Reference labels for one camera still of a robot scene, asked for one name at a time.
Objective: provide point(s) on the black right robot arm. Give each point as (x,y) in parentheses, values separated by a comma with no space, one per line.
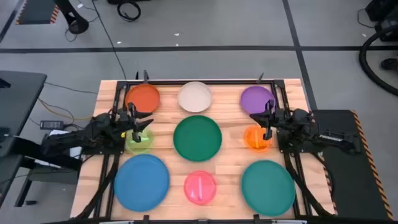
(311,127)

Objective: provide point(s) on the large blue plastic plate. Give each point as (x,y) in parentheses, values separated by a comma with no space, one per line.
(141,183)

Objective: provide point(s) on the large black hazard-striped mat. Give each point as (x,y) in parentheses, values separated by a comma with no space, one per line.
(351,186)

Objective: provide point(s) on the orange-red plastic plate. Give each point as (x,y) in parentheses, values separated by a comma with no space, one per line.
(144,96)

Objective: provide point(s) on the black desk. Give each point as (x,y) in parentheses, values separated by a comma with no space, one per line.
(18,99)

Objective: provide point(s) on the lime translucent small plate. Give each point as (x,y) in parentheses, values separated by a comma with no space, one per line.
(146,145)

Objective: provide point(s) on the black stand base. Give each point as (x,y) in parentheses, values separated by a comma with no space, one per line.
(76,23)

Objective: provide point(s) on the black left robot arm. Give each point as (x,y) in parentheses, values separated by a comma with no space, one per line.
(93,132)

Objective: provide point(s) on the beige plastic plate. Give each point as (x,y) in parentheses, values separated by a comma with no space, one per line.
(195,97)

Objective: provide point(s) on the pink translucent small plate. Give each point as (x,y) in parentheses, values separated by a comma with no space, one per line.
(199,186)

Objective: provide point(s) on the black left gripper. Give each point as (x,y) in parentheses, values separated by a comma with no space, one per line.
(126,119)

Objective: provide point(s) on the dark green plastic plate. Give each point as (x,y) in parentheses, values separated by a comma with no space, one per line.
(197,138)

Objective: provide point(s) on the black aluminium table frame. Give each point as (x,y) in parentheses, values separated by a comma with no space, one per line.
(202,82)

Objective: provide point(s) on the orange translucent small plate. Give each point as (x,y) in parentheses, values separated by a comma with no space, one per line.
(253,138)

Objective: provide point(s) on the large teal plastic plate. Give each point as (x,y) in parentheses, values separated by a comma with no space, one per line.
(268,188)

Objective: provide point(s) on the black frame bracket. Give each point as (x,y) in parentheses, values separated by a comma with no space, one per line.
(136,75)
(145,76)
(260,77)

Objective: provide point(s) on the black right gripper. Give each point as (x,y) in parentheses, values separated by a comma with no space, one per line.
(280,118)

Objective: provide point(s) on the small black hazard-striped mat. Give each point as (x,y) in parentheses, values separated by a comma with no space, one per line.
(34,12)

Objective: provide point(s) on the person's shoe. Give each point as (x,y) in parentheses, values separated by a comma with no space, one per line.
(388,63)

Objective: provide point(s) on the purple plastic plate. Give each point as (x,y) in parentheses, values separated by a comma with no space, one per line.
(255,99)

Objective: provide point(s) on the black metal beam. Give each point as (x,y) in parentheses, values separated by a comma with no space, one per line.
(46,155)

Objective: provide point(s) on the black equipment case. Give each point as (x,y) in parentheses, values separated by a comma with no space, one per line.
(387,18)

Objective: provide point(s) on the black power adapter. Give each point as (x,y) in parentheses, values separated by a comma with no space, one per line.
(51,124)

